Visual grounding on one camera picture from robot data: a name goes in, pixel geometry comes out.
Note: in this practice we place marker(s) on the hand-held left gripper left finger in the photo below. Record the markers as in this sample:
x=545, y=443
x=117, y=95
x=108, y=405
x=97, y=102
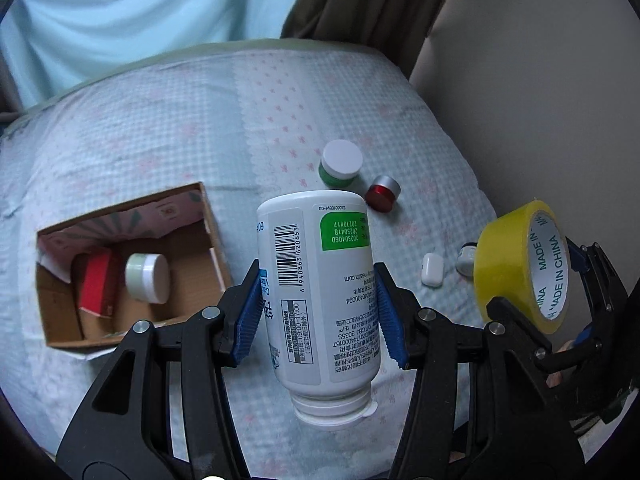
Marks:
x=247, y=310

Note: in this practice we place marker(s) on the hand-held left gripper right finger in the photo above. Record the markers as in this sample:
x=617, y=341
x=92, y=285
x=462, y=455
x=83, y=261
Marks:
x=390, y=310

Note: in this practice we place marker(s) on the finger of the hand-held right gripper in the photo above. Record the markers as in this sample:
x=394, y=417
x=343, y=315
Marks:
x=597, y=272
x=565, y=350

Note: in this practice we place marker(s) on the cardboard box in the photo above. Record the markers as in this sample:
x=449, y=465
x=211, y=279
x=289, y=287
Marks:
x=190, y=280

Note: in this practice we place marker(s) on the white supplement bottle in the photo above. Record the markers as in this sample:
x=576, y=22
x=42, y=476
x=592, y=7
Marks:
x=320, y=285

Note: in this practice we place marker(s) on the yellow tape roll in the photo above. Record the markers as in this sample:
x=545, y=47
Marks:
x=505, y=265

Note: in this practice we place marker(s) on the white earbuds case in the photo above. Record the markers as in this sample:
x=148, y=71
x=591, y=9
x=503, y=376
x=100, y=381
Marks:
x=431, y=270

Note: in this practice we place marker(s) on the small white black object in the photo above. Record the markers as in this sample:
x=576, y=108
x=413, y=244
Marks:
x=466, y=260

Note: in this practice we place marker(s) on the pale green jar white lid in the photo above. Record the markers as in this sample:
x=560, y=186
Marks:
x=147, y=277

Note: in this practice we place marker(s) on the red jar silver lid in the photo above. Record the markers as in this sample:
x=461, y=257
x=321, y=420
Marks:
x=382, y=194

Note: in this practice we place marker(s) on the red small box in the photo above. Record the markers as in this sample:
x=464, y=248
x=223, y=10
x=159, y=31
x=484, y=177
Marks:
x=97, y=285

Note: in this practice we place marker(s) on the checked floral bed blanket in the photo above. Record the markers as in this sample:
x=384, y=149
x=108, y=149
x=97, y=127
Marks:
x=200, y=120

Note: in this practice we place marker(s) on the dark brown curtain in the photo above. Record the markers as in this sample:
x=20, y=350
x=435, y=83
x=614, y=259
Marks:
x=370, y=5

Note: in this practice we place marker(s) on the light blue curtain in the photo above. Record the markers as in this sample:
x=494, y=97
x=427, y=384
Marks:
x=140, y=15

